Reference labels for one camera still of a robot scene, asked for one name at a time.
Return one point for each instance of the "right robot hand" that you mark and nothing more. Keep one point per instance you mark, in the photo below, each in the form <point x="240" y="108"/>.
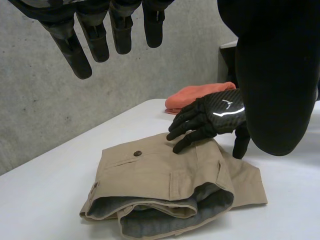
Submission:
<point x="220" y="112"/>

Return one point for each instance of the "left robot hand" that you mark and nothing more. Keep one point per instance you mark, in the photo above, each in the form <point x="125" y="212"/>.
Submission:
<point x="275" y="75"/>

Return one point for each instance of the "beige shorts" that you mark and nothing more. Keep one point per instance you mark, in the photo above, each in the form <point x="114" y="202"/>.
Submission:
<point x="160" y="185"/>

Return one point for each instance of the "coral towel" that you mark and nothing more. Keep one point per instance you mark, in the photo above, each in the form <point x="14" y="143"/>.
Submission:
<point x="197" y="96"/>

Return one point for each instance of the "grey side table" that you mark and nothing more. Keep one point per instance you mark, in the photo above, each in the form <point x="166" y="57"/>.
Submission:
<point x="228" y="60"/>

